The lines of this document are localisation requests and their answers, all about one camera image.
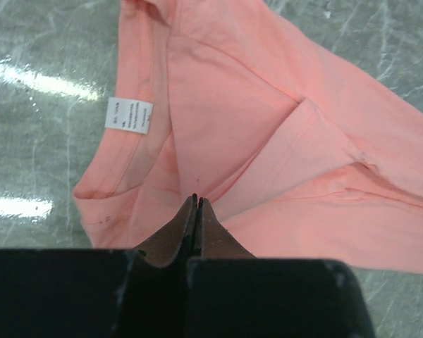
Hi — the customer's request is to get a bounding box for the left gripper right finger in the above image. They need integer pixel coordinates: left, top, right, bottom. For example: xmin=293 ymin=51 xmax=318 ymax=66
xmin=185 ymin=199 xmax=375 ymax=337

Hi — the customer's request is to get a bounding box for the salmon pink t shirt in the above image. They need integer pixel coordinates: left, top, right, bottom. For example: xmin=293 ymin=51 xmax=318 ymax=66
xmin=73 ymin=1 xmax=423 ymax=274

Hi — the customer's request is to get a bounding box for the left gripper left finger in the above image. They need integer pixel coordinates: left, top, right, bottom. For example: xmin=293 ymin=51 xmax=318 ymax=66
xmin=0 ymin=196 xmax=198 ymax=337

